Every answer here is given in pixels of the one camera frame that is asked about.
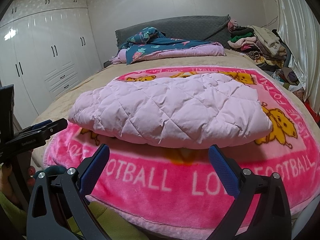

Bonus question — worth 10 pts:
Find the person's green fleece garment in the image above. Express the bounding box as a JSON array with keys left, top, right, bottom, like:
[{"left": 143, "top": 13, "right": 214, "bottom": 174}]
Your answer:
[{"left": 0, "top": 192, "right": 150, "bottom": 240}]

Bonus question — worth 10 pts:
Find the person's left hand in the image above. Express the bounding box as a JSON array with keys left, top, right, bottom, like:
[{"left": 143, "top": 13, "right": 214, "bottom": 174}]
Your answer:
[{"left": 0, "top": 164, "right": 36, "bottom": 198}]

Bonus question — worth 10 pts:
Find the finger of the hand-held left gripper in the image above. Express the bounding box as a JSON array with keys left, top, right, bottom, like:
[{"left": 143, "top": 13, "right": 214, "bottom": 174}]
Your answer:
[
  {"left": 19, "top": 118, "right": 68, "bottom": 141},
  {"left": 30, "top": 120, "right": 53, "bottom": 130}
]

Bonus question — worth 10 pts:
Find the red cloth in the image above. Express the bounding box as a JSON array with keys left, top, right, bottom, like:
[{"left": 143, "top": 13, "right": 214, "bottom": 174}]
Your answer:
[{"left": 306, "top": 100, "right": 320, "bottom": 123}]

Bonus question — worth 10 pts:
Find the teal floral quilt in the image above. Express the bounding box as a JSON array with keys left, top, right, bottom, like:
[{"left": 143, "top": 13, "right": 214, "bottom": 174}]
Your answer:
[{"left": 111, "top": 27, "right": 225, "bottom": 65}]

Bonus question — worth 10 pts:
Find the beige bed cover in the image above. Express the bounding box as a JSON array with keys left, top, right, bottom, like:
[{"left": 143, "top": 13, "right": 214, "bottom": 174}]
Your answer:
[{"left": 31, "top": 47, "right": 308, "bottom": 165}]

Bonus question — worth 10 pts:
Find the pile of mixed clothes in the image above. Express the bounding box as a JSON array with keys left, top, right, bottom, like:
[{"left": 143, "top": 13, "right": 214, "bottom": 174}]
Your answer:
[{"left": 227, "top": 19, "right": 307, "bottom": 98}]

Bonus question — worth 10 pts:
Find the white wardrobe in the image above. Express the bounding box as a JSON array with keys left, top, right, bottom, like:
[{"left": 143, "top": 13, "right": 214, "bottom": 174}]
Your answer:
[{"left": 0, "top": 0, "right": 104, "bottom": 120}]

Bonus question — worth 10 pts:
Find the pink printed blanket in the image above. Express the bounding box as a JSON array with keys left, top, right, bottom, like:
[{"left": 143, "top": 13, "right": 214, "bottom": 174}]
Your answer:
[{"left": 42, "top": 66, "right": 320, "bottom": 235}]

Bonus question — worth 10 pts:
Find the pink quilted jacket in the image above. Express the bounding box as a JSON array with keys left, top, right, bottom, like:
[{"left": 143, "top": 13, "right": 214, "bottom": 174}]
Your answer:
[{"left": 68, "top": 72, "right": 273, "bottom": 148}]

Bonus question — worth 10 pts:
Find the white satin curtain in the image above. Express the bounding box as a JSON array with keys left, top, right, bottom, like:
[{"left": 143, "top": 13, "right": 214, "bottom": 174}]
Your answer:
[{"left": 272, "top": 0, "right": 320, "bottom": 120}]

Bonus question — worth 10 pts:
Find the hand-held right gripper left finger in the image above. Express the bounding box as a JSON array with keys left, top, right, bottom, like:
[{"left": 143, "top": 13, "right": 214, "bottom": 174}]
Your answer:
[{"left": 26, "top": 144, "right": 110, "bottom": 240}]

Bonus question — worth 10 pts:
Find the person's dark teal garment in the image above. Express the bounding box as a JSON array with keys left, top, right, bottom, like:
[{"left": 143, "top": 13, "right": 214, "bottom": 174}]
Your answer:
[{"left": 34, "top": 165, "right": 69, "bottom": 180}]

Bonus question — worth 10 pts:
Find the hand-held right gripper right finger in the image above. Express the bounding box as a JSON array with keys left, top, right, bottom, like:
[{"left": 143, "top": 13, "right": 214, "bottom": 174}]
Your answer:
[{"left": 208, "top": 144, "right": 293, "bottom": 240}]

